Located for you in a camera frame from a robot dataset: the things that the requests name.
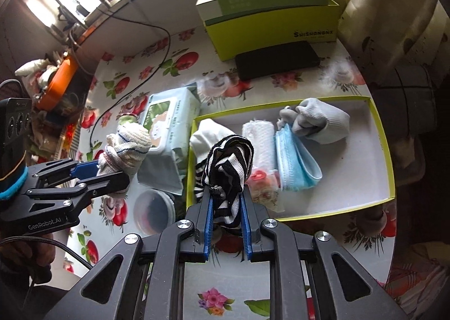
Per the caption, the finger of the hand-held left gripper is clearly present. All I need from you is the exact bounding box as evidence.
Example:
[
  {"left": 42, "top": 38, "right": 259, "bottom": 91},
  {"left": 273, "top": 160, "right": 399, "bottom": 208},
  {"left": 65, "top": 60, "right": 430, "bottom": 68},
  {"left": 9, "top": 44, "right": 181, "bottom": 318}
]
[
  {"left": 33, "top": 158, "right": 99, "bottom": 187},
  {"left": 30, "top": 170, "right": 131, "bottom": 209}
]

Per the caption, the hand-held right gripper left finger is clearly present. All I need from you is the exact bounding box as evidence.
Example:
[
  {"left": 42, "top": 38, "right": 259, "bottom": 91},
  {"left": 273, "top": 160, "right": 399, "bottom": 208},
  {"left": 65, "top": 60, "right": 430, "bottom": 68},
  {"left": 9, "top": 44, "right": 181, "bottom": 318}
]
[{"left": 44, "top": 195, "right": 215, "bottom": 320}]

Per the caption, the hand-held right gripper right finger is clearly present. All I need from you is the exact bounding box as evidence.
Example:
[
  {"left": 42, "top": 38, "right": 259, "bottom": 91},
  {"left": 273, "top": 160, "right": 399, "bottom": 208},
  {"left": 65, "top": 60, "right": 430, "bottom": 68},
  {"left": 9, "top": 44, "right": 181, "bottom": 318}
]
[{"left": 241, "top": 193, "right": 410, "bottom": 320}]

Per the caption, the knotted striped cream cloth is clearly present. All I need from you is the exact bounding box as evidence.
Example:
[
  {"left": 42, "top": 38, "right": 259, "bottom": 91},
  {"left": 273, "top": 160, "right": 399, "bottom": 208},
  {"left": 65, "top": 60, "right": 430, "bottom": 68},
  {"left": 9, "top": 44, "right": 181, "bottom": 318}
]
[{"left": 96, "top": 125, "right": 152, "bottom": 197}]

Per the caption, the black white striped sock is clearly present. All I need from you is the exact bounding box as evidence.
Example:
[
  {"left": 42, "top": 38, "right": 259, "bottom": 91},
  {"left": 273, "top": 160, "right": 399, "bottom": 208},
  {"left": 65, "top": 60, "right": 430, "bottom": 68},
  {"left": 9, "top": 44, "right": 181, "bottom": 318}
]
[
  {"left": 203, "top": 134, "right": 255, "bottom": 229},
  {"left": 192, "top": 160, "right": 212, "bottom": 206}
]

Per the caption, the blue face mask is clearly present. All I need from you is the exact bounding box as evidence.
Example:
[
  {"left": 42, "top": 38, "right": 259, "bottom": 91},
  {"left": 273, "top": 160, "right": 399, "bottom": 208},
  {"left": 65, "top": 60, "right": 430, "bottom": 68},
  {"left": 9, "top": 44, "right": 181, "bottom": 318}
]
[{"left": 274, "top": 123, "right": 323, "bottom": 192}]

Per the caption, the white red-striped towel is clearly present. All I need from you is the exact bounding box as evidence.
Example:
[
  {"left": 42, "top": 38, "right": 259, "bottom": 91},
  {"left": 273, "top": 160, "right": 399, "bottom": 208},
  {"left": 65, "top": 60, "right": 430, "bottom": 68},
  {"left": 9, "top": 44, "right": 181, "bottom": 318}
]
[{"left": 242, "top": 120, "right": 278, "bottom": 180}]

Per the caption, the yellow-edged cardboard tray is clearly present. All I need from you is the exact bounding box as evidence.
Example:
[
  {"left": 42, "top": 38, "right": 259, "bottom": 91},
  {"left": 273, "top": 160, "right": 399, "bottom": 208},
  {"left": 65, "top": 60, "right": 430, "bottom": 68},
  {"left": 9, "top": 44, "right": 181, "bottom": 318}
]
[{"left": 186, "top": 96, "right": 396, "bottom": 224}]

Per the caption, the grey white knit glove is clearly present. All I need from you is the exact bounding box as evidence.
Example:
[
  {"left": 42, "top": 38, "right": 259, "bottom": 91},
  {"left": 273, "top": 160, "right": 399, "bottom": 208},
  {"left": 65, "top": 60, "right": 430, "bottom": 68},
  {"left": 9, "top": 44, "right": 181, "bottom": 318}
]
[{"left": 279, "top": 98, "right": 351, "bottom": 145}]

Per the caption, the person's left hand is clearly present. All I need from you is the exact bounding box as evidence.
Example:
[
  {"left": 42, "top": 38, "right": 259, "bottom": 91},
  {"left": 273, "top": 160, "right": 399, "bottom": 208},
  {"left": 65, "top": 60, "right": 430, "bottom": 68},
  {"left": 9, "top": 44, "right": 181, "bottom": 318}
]
[{"left": 0, "top": 234, "right": 53, "bottom": 282}]

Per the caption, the clear plastic lidded container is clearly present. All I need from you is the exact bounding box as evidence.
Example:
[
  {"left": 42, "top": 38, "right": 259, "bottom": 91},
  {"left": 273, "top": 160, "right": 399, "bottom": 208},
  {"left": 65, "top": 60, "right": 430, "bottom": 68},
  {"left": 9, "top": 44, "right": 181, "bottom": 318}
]
[{"left": 134, "top": 189, "right": 176, "bottom": 236}]

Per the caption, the wet wipes pack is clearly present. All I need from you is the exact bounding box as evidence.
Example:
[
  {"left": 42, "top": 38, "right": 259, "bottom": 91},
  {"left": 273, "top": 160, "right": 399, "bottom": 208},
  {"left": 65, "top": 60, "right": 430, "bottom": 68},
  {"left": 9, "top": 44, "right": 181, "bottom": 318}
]
[{"left": 137, "top": 87, "right": 202, "bottom": 196}]

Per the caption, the orange plastic container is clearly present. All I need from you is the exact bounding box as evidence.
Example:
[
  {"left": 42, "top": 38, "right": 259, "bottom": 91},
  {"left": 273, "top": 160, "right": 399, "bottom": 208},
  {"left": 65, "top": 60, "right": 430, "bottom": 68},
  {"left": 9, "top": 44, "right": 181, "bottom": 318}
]
[{"left": 33, "top": 55, "right": 80, "bottom": 111}]

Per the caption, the fruit printed tablecloth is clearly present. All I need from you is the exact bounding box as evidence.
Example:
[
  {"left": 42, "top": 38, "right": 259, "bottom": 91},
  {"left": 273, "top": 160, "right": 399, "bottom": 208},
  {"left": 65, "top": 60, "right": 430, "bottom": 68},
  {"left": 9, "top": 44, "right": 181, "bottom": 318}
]
[{"left": 60, "top": 25, "right": 398, "bottom": 320}]

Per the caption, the striped patterned fabric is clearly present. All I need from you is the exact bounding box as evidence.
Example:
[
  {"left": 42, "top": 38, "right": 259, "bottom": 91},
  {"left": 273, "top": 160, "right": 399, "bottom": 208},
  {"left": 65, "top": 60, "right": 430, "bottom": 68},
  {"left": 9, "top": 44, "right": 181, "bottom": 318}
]
[{"left": 387, "top": 243, "right": 450, "bottom": 307}]

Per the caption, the black flat case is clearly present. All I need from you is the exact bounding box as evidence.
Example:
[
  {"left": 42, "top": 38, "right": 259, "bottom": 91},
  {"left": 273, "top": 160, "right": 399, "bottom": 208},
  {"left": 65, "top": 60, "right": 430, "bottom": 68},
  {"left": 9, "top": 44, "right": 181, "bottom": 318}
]
[{"left": 235, "top": 40, "right": 321, "bottom": 81}]

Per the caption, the yellow cardboard box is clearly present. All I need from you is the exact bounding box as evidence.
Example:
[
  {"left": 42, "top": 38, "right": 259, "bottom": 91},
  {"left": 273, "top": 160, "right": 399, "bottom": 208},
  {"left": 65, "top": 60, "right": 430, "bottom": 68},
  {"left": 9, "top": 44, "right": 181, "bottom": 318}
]
[{"left": 205, "top": 0, "right": 341, "bottom": 61}]

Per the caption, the green cardboard box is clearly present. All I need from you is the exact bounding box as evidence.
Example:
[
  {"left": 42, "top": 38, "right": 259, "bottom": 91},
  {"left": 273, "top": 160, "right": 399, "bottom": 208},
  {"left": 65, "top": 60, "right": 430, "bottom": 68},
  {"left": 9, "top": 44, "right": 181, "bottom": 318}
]
[{"left": 196, "top": 0, "right": 329, "bottom": 27}]

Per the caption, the cream patterned curtain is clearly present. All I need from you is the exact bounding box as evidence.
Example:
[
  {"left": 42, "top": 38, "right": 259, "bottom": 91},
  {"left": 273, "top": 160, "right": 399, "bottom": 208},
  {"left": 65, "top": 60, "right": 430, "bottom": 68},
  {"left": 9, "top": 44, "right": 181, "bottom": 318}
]
[{"left": 339, "top": 0, "right": 450, "bottom": 75}]

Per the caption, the black braided cable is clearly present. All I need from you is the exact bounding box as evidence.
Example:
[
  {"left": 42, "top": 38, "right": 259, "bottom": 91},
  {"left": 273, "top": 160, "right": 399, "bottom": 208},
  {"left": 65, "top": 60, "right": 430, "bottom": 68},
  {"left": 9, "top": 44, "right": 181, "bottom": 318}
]
[{"left": 0, "top": 236, "right": 94, "bottom": 269}]

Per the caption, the thin black cable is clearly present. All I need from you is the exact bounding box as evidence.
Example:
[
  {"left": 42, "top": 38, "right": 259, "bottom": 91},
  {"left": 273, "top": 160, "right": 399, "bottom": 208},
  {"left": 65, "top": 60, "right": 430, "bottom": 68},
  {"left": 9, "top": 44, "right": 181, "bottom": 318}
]
[{"left": 89, "top": 0, "right": 172, "bottom": 152}]

